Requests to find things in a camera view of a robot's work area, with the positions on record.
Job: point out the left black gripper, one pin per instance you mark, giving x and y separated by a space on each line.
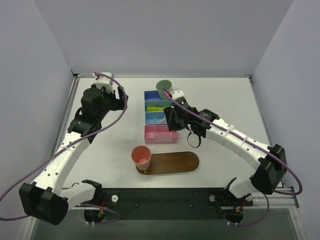
118 100

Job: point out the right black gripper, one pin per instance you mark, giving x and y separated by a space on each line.
172 119

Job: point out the clear textured plastic box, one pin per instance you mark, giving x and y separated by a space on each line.
162 134

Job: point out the pink plastic cup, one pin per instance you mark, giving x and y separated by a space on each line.
141 156

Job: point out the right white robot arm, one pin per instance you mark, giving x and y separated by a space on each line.
267 161

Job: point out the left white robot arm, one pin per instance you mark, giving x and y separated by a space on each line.
45 198

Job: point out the light blue toothbrush bin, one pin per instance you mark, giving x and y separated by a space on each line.
153 118

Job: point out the light blue toothpaste bin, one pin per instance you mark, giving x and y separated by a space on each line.
157 104

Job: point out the yellow-green toothpaste tube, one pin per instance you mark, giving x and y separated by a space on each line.
154 109

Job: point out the brown wooden oval tray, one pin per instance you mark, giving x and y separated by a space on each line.
171 163

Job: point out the pink bin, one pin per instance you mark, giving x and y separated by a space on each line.
149 135

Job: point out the dark blue bin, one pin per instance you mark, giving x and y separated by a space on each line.
153 96

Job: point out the green plastic cup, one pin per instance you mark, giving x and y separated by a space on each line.
166 85

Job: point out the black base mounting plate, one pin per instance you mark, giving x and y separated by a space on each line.
171 203

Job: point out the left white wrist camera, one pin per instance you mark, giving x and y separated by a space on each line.
102 81

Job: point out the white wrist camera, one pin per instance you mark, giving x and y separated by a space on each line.
176 94
102 81

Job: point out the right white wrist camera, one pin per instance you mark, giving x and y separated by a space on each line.
176 94

